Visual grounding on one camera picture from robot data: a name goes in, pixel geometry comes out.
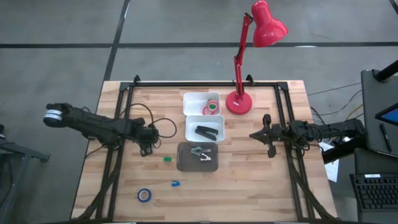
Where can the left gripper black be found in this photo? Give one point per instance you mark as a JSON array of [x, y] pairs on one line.
[[146, 133]]

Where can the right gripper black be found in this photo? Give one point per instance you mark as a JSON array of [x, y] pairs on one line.
[[276, 134]]

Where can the green mini stapler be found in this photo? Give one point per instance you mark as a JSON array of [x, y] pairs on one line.
[[168, 159]]

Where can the black stapler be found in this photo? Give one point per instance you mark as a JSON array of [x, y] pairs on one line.
[[206, 129]]

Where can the blue mini stapler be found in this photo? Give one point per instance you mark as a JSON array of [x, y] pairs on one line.
[[175, 183]]

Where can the green tape roll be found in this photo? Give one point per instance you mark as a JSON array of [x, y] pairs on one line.
[[210, 105]]

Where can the red tape roll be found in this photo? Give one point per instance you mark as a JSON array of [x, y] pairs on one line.
[[204, 111]]

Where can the blue tape roll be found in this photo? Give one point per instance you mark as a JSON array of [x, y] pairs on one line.
[[140, 198]]

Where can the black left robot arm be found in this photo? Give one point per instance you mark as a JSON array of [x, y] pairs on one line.
[[93, 124]]

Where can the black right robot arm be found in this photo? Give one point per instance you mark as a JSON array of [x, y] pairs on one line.
[[342, 127]]

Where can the red desk lamp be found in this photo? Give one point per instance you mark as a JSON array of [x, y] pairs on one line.
[[238, 104]]

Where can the white plastic bin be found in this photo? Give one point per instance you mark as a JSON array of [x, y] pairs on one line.
[[194, 104], [191, 135]]

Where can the transparent brown plastic tray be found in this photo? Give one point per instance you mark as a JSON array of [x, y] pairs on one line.
[[186, 165]]

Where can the white paper sheet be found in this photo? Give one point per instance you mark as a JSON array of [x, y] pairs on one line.
[[332, 169]]

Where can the dark grey desk top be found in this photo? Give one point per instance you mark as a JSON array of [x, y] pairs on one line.
[[376, 99]]

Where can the black pen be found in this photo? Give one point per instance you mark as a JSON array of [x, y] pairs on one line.
[[385, 133]]

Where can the black keyboard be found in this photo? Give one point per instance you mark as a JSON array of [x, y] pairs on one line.
[[374, 193]]

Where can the black metal stand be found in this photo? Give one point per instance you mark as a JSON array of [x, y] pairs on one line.
[[18, 151]]

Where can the tablet with blue screen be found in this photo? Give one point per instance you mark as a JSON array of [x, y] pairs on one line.
[[390, 115]]

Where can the black round pole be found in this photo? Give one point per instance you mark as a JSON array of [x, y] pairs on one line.
[[387, 71]]

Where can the black aluminium table frame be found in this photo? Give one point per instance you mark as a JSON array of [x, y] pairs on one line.
[[202, 84]]

